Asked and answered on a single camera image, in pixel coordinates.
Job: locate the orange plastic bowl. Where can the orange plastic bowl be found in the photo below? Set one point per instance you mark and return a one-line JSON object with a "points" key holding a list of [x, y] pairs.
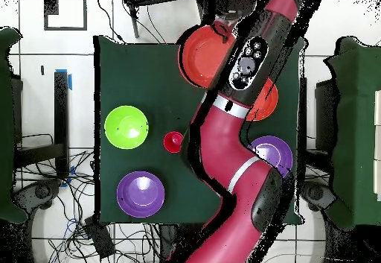
{"points": [[199, 57], [266, 105]]}

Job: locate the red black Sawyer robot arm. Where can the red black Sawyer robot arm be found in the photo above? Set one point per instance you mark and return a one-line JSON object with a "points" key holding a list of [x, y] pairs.
{"points": [[226, 155]]}

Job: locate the white box stack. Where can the white box stack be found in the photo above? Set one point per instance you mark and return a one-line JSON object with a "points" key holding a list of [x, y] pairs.
{"points": [[378, 143]]}

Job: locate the dark green tablecloth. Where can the dark green tablecloth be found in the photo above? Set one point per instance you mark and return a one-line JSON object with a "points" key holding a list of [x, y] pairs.
{"points": [[134, 90]]}

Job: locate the red plastic cup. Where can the red plastic cup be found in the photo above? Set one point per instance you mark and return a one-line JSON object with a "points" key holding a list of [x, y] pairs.
{"points": [[172, 142]]}

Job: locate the purple plastic bowl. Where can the purple plastic bowl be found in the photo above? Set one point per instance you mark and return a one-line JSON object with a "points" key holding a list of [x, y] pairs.
{"points": [[140, 194], [278, 152]]}

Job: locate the green plastic bowl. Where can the green plastic bowl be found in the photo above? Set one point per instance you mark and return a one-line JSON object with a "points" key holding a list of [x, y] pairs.
{"points": [[126, 127]]}

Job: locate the green cloth covered table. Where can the green cloth covered table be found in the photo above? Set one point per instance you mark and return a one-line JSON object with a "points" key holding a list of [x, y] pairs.
{"points": [[6, 126], [357, 126]]}

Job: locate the black beam with blue tape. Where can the black beam with blue tape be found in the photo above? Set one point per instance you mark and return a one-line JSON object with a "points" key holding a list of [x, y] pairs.
{"points": [[61, 111]]}

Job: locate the black chair base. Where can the black chair base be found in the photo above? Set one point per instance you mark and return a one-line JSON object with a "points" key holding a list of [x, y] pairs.
{"points": [[38, 191], [318, 194]]}

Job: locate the black power box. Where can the black power box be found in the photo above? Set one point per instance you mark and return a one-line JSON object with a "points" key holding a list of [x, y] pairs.
{"points": [[99, 239]]}

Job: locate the black square frame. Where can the black square frame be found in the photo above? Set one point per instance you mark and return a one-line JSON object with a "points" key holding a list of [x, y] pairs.
{"points": [[50, 6]]}

